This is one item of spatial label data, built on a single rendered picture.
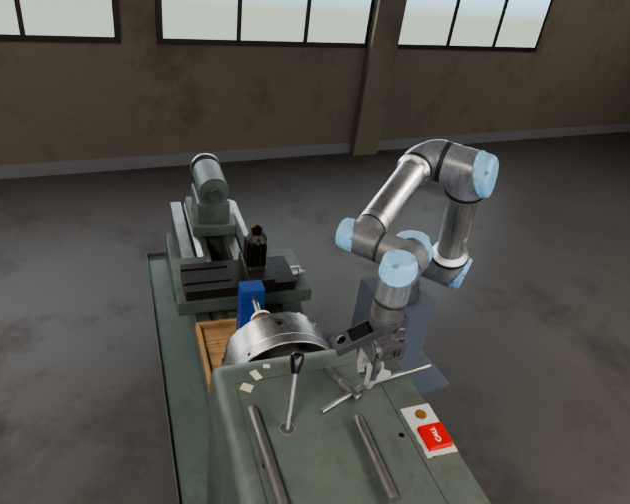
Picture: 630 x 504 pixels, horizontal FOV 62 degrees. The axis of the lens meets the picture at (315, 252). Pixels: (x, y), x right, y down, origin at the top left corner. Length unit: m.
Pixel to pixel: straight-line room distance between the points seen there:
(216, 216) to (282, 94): 2.97
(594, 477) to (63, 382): 2.75
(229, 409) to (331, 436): 0.23
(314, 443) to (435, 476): 0.26
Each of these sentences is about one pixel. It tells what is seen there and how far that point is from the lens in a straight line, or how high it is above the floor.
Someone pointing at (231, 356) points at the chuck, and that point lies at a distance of 1.49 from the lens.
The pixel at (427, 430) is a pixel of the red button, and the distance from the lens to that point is 1.26.
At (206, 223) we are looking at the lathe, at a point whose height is 0.92.
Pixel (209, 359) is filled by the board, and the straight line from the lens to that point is 1.85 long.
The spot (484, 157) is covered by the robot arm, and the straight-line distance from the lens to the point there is 1.45.
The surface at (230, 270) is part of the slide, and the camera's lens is 2.10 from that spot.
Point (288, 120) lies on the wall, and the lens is 5.42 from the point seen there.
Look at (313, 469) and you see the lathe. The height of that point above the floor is 1.25.
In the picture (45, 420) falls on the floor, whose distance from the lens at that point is 2.95.
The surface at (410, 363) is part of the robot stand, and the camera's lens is 2.07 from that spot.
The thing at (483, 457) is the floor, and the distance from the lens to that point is 2.97.
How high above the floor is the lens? 2.21
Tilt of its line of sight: 33 degrees down
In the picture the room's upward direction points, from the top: 8 degrees clockwise
